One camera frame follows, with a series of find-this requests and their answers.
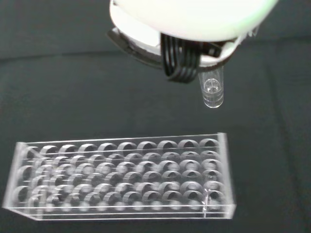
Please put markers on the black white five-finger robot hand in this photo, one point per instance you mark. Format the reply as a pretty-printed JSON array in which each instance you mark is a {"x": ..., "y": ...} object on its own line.
[{"x": 189, "y": 19}]

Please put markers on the clear plastic test tube rack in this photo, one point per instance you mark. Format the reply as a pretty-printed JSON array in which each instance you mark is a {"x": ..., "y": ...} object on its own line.
[{"x": 121, "y": 179}]

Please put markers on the black bench cloth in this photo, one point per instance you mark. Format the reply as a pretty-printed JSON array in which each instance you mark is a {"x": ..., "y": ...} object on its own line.
[{"x": 60, "y": 85}]

